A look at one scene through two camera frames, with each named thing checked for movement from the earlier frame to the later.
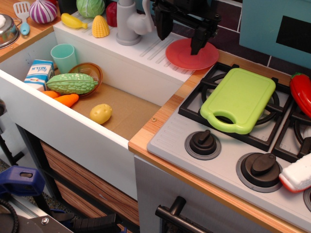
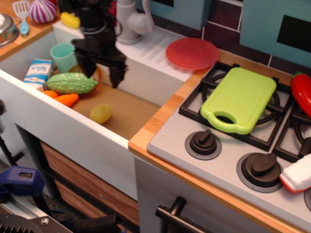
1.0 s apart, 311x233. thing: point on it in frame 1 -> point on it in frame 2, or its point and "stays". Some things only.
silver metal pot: x=9 y=34 stays
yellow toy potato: x=100 y=113 stays
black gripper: x=201 y=14 -> x=102 y=46
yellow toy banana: x=72 y=21 stays
